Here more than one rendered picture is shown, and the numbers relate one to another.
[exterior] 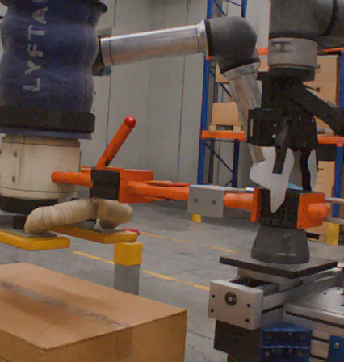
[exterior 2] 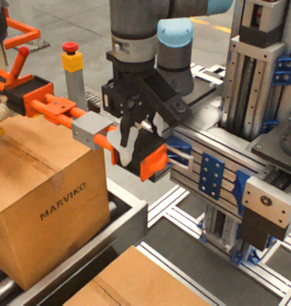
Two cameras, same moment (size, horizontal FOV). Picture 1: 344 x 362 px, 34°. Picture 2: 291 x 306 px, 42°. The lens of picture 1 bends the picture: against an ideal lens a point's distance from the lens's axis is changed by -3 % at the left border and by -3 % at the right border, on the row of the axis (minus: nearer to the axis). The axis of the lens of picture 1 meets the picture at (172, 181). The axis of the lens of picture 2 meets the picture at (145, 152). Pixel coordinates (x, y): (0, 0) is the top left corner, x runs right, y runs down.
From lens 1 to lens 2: 0.51 m
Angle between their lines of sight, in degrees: 36
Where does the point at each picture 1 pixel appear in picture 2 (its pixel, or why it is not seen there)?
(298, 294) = not seen: hidden behind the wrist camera
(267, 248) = not seen: hidden behind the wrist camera
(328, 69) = not seen: outside the picture
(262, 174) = (115, 140)
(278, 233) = (169, 75)
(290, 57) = (128, 57)
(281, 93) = (126, 76)
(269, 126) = (117, 103)
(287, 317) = (175, 133)
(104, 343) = (42, 188)
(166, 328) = (88, 158)
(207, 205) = (85, 140)
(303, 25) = (138, 27)
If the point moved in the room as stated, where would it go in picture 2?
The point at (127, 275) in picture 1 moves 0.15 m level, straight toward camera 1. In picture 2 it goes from (73, 78) to (71, 95)
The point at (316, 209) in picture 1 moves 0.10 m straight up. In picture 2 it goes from (154, 168) to (156, 125)
